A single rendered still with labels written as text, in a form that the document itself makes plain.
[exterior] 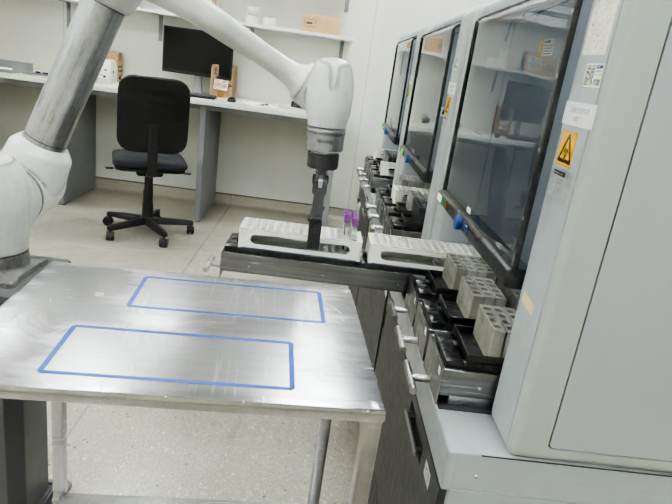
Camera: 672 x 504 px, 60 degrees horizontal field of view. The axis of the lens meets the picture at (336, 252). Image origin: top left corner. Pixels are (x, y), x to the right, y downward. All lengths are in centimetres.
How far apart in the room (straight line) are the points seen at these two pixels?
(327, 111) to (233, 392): 73
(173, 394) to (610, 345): 61
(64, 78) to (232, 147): 351
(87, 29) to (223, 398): 101
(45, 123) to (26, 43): 386
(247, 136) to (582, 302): 428
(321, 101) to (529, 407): 78
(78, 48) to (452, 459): 121
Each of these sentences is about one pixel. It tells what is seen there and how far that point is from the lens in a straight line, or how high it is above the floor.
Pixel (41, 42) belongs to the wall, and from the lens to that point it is 539.
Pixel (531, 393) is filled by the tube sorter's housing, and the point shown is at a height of 85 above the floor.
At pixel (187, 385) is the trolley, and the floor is 82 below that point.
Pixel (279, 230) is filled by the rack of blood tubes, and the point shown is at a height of 86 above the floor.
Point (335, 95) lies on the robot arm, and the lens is 134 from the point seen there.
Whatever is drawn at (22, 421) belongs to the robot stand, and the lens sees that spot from 166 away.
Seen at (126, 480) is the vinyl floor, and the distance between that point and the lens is 198.
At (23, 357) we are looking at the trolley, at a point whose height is 82.
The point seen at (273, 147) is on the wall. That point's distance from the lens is 496.
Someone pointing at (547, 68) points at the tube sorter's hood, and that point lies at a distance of 98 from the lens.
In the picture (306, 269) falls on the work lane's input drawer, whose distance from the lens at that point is 140.
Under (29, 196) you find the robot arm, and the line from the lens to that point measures 152.
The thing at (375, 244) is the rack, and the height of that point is 86.
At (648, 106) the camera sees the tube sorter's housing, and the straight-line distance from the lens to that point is 84.
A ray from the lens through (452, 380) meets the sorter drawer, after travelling 102.
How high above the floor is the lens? 126
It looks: 18 degrees down
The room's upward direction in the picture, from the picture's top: 8 degrees clockwise
